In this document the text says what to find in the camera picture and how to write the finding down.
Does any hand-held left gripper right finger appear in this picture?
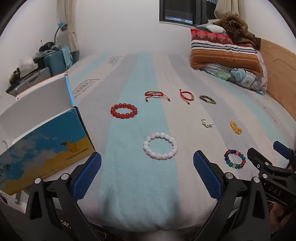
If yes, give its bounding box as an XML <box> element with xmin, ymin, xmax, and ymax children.
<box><xmin>192</xmin><ymin>150</ymin><xmax>271</xmax><ymax>241</ymax></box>

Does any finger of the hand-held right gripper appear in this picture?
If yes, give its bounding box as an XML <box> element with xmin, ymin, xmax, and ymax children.
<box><xmin>247</xmin><ymin>148</ymin><xmax>296</xmax><ymax>207</ymax></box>
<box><xmin>273</xmin><ymin>141</ymin><xmax>296</xmax><ymax>171</ymax></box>

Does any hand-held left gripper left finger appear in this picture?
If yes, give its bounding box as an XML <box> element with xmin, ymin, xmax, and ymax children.
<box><xmin>14</xmin><ymin>151</ymin><xmax>103</xmax><ymax>241</ymax></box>

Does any multicolour bead bracelet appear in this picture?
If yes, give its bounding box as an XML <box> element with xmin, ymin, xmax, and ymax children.
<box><xmin>224</xmin><ymin>149</ymin><xmax>247</xmax><ymax>169</ymax></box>

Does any yellow bead bracelet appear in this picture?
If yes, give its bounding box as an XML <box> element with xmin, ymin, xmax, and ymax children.
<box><xmin>230</xmin><ymin>120</ymin><xmax>242</xmax><ymax>135</ymax></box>

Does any blue and yellow cardboard box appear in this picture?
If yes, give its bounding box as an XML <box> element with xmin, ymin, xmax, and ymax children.
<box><xmin>0</xmin><ymin>72</ymin><xmax>96</xmax><ymax>196</ymax></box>

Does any pink bead bracelet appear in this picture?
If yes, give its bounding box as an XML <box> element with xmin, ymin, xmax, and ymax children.
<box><xmin>143</xmin><ymin>132</ymin><xmax>178</xmax><ymax>160</ymax></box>

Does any red bead bracelet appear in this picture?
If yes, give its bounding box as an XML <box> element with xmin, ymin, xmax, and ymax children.
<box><xmin>110</xmin><ymin>103</ymin><xmax>138</xmax><ymax>119</ymax></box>

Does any brown bead bracelet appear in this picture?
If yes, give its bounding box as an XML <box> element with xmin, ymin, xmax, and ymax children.
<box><xmin>199</xmin><ymin>95</ymin><xmax>216</xmax><ymax>105</ymax></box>

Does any person's right hand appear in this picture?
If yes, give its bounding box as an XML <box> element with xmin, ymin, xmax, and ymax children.
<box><xmin>269</xmin><ymin>202</ymin><xmax>293</xmax><ymax>232</ymax></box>

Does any striped bed sheet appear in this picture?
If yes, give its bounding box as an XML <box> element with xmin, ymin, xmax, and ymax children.
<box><xmin>67</xmin><ymin>52</ymin><xmax>296</xmax><ymax>234</ymax></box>

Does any wooden headboard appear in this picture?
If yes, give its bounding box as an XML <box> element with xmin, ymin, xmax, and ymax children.
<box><xmin>257</xmin><ymin>38</ymin><xmax>296</xmax><ymax>121</ymax></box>

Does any floral quilt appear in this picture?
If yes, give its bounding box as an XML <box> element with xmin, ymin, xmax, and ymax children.
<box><xmin>200</xmin><ymin>51</ymin><xmax>268</xmax><ymax>95</ymax></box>

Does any grey suitcase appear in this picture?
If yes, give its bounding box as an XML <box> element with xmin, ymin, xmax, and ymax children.
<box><xmin>7</xmin><ymin>67</ymin><xmax>51</xmax><ymax>96</ymax></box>

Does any striped orange pillow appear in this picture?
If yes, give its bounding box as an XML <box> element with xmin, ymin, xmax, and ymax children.
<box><xmin>190</xmin><ymin>27</ymin><xmax>264</xmax><ymax>76</ymax></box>

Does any teal suitcase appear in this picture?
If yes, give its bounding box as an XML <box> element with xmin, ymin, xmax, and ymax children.
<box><xmin>44</xmin><ymin>46</ymin><xmax>73</xmax><ymax>77</ymax></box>

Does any brown blanket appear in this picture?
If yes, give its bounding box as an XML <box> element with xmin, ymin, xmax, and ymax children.
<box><xmin>213</xmin><ymin>13</ymin><xmax>262</xmax><ymax>50</ymax></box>

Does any white plastic bag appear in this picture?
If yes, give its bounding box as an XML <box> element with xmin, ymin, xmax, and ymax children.
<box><xmin>20</xmin><ymin>57</ymin><xmax>38</xmax><ymax>72</ymax></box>

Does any dark bag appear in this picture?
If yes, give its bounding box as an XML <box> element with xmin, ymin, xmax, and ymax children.
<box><xmin>35</xmin><ymin>42</ymin><xmax>62</xmax><ymax>61</ymax></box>

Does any white pillow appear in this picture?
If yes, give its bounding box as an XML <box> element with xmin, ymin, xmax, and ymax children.
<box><xmin>205</xmin><ymin>23</ymin><xmax>227</xmax><ymax>34</ymax></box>

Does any blue desk lamp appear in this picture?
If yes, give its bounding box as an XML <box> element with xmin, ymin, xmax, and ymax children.
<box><xmin>54</xmin><ymin>21</ymin><xmax>68</xmax><ymax>44</ymax></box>

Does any tied cream curtain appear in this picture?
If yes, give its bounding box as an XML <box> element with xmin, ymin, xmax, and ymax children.
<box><xmin>62</xmin><ymin>0</ymin><xmax>80</xmax><ymax>52</ymax></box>

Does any dark framed window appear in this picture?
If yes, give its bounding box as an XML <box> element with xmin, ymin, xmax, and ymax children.
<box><xmin>159</xmin><ymin>0</ymin><xmax>219</xmax><ymax>26</ymax></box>

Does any red cord bracelet short tube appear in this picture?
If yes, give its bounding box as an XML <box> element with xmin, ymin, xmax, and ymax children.
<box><xmin>180</xmin><ymin>89</ymin><xmax>195</xmax><ymax>105</ymax></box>

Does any red cord bracelet long tube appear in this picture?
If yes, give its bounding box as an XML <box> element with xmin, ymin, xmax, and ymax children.
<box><xmin>145</xmin><ymin>91</ymin><xmax>171</xmax><ymax>102</ymax></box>

